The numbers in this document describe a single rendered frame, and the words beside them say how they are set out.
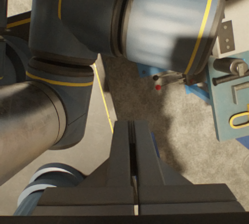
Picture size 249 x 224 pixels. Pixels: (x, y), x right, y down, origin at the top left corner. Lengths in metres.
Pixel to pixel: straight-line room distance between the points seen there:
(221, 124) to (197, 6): 1.03
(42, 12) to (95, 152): 0.63
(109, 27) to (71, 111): 0.13
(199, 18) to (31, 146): 0.22
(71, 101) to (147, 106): 1.91
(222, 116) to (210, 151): 1.48
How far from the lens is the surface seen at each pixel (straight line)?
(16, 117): 0.21
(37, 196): 0.78
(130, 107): 2.15
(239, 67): 0.92
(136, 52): 0.24
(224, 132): 1.24
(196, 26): 0.22
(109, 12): 0.24
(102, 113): 0.73
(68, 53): 0.27
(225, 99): 1.17
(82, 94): 0.29
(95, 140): 0.79
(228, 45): 0.97
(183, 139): 2.43
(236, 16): 0.99
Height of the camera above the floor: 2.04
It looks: 74 degrees down
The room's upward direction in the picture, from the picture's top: 179 degrees counter-clockwise
